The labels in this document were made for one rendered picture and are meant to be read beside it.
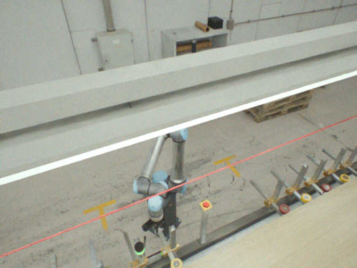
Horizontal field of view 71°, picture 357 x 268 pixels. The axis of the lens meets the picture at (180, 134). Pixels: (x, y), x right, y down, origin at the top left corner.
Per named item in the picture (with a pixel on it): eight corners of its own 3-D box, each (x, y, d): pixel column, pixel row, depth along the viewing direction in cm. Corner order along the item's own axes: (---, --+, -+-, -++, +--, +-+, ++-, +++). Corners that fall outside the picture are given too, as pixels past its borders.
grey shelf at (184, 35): (164, 117, 458) (160, 30, 359) (206, 106, 488) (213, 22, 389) (175, 132, 427) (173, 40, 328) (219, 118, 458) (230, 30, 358)
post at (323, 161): (304, 191, 254) (322, 158, 223) (307, 190, 255) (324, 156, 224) (307, 193, 251) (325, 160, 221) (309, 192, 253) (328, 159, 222)
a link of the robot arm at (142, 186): (158, 118, 211) (129, 187, 165) (172, 120, 209) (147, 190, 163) (159, 128, 219) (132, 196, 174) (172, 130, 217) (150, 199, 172)
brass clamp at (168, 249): (160, 251, 190) (160, 248, 187) (176, 243, 195) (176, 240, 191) (163, 258, 186) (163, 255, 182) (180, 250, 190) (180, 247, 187)
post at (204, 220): (197, 240, 208) (201, 209, 179) (203, 237, 209) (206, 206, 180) (201, 245, 205) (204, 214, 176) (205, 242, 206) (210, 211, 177)
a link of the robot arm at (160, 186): (152, 178, 172) (147, 193, 163) (169, 181, 170) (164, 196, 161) (153, 187, 178) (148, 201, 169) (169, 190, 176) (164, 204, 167)
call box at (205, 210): (198, 209, 180) (198, 202, 175) (206, 205, 182) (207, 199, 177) (203, 217, 175) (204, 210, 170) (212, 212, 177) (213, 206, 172)
